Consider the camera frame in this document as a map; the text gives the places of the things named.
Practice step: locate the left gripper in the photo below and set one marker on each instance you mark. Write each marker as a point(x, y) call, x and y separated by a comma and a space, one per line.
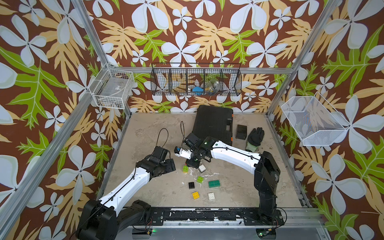
point(171, 166)

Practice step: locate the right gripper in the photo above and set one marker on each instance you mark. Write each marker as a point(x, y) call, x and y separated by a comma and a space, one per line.
point(189, 163)

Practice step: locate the white lego brick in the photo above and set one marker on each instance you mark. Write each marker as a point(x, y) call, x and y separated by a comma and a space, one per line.
point(211, 196)
point(202, 168)

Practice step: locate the light green lego brick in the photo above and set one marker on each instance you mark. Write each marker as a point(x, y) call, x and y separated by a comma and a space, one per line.
point(185, 169)
point(200, 179)

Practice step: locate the dark green lego brick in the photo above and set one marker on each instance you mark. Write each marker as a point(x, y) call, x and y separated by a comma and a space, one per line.
point(214, 184)

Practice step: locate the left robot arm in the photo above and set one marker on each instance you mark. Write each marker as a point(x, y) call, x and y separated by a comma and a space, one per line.
point(103, 219)

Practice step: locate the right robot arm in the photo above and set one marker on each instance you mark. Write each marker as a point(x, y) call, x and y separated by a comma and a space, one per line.
point(263, 167)

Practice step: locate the yellow lego brick lower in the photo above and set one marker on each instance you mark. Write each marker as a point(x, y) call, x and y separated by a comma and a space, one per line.
point(196, 195)

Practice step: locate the black plastic tool case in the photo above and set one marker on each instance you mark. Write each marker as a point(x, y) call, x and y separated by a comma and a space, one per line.
point(215, 122)

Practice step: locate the small black box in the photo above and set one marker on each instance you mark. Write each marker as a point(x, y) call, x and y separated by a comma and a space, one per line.
point(241, 132)

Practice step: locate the black work glove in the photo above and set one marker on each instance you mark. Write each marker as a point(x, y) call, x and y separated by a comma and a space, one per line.
point(255, 139)

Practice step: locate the blue object in basket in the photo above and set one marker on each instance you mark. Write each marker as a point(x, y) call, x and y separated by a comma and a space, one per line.
point(197, 91)

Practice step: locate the white mesh basket right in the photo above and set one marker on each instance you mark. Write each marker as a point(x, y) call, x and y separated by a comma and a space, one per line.
point(316, 122)

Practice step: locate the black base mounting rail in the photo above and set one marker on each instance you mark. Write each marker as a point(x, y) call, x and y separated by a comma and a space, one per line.
point(157, 216)

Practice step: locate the black wire basket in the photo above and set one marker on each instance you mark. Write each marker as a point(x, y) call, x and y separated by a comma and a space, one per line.
point(179, 79)

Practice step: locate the white wire basket left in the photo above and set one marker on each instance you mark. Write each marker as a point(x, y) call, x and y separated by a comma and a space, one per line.
point(111, 88)

